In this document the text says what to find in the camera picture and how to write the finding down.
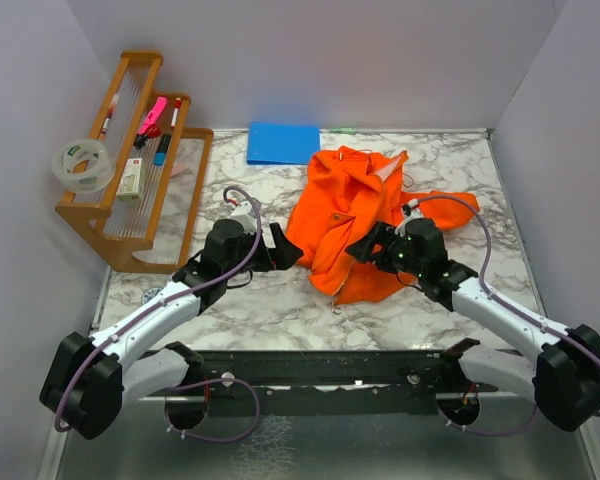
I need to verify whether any black mounting rail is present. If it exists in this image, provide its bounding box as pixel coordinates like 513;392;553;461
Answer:
129;349;536;417

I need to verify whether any clear tape roll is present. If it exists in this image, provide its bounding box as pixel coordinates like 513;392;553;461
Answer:
51;139;115;194

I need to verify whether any red capped pen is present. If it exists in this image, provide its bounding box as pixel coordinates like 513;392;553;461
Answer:
98;93;119;141

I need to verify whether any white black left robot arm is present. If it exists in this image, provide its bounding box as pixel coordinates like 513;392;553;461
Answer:
39;219;303;440

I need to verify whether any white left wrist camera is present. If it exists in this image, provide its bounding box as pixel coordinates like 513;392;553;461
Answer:
229;201;260;235

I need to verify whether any blue black marker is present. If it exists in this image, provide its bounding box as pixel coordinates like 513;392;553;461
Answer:
153;134;172;167

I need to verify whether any blue folder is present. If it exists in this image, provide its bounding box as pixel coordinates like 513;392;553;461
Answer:
246;122;321;165

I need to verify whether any red black small clip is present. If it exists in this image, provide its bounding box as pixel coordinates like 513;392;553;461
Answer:
133;124;162;150

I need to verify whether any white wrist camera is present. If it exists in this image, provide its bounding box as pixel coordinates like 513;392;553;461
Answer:
229;201;260;235
401;199;423;222

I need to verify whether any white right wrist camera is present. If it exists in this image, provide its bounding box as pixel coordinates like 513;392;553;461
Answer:
401;199;423;222

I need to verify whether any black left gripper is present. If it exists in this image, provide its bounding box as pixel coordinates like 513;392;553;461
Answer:
224;222;303;280

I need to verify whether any wooden tiered rack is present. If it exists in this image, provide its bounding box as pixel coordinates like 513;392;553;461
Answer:
52;50;214;274

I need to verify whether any red white marker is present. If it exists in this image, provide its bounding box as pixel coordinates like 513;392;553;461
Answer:
170;97;182;129

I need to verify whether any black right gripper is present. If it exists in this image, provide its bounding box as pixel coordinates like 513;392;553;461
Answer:
346;219;426;278

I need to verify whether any small white green box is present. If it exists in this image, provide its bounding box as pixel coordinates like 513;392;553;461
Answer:
116;157;145;201

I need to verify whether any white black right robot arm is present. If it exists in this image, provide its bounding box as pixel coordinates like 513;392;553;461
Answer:
345;218;600;432

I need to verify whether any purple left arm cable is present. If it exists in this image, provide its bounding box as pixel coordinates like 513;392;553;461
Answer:
53;185;262;444

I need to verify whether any pink highlighter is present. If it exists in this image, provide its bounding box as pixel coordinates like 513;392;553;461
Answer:
137;96;168;135

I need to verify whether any orange zip jacket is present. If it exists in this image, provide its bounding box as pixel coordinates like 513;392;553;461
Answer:
287;147;480;305

